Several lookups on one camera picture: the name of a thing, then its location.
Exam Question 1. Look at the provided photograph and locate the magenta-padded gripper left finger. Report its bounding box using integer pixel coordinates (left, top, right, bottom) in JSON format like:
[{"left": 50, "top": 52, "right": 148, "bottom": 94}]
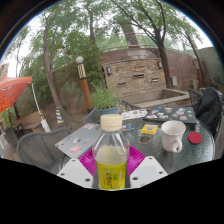
[{"left": 57, "top": 148, "right": 100, "bottom": 190}]

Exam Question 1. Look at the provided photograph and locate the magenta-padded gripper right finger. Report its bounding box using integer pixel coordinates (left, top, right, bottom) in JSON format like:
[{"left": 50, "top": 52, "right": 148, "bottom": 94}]
[{"left": 126, "top": 146, "right": 168, "bottom": 190}]

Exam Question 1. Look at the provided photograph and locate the clear bottle with yellow label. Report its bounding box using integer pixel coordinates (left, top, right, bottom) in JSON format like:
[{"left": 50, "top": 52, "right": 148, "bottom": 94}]
[{"left": 92, "top": 113, "right": 131, "bottom": 191}]

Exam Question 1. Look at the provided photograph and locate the silver laptop with stickers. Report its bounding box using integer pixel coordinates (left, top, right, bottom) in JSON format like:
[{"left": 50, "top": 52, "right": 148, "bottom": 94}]
[{"left": 54, "top": 123, "right": 104, "bottom": 159}]

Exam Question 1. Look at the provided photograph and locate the yellow square card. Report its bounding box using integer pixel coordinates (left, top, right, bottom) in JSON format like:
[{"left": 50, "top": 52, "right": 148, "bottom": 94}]
[{"left": 140, "top": 123, "right": 159, "bottom": 135}]

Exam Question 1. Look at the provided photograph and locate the white ceramic mug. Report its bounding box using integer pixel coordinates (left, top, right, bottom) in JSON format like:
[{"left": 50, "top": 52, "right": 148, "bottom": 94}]
[{"left": 161, "top": 120, "right": 187, "bottom": 154}]

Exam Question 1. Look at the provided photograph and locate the grey wicker chair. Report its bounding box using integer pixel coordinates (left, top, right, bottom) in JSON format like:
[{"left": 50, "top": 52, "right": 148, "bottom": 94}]
[
  {"left": 16, "top": 128, "right": 73, "bottom": 174},
  {"left": 83, "top": 99, "right": 143, "bottom": 125},
  {"left": 186, "top": 88, "right": 205, "bottom": 105}
]

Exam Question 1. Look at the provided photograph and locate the small blue sticker card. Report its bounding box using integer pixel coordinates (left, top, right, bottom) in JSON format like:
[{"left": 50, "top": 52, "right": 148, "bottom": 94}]
[{"left": 121, "top": 123, "right": 136, "bottom": 132}]

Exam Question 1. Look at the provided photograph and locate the flat round red coaster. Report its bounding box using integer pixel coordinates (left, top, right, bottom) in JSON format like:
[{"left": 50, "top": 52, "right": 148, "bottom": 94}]
[{"left": 187, "top": 130, "right": 204, "bottom": 145}]

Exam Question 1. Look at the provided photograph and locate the white sticker sheet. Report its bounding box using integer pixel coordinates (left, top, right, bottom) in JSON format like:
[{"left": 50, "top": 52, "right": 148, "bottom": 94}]
[{"left": 121, "top": 108, "right": 148, "bottom": 121}]

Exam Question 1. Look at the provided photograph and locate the blue and yellow striped cone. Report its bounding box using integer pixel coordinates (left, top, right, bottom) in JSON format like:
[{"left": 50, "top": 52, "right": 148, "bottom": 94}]
[{"left": 55, "top": 106, "right": 66, "bottom": 125}]

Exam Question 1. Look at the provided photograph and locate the wooden bench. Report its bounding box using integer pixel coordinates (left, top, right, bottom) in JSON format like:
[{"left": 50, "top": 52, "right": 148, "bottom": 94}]
[{"left": 14, "top": 110, "right": 44, "bottom": 129}]

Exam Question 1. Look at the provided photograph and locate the green plant in teal pot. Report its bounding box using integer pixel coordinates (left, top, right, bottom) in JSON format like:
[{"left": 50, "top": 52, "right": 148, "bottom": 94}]
[{"left": 90, "top": 84, "right": 122, "bottom": 116}]

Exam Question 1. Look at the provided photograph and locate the black jacket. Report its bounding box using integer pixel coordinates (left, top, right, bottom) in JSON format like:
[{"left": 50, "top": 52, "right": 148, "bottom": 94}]
[{"left": 194, "top": 87, "right": 224, "bottom": 138}]

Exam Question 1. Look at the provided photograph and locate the slender brown-trunk tree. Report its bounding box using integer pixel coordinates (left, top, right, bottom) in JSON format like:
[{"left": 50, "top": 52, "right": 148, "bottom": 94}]
[{"left": 41, "top": 16, "right": 71, "bottom": 123}]

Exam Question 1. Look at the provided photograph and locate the orange patio umbrella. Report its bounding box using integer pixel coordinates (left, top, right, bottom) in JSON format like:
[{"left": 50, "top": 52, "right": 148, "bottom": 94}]
[{"left": 0, "top": 75, "right": 52, "bottom": 134}]

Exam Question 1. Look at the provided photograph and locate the dark forked-trunk tree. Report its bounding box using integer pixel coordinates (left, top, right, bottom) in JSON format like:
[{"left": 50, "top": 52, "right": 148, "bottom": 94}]
[{"left": 109, "top": 0, "right": 201, "bottom": 89}]

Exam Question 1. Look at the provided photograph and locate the wooden lamp post with globe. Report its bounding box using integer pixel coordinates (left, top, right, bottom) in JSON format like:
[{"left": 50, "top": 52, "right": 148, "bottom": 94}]
[{"left": 75, "top": 55, "right": 95, "bottom": 114}]

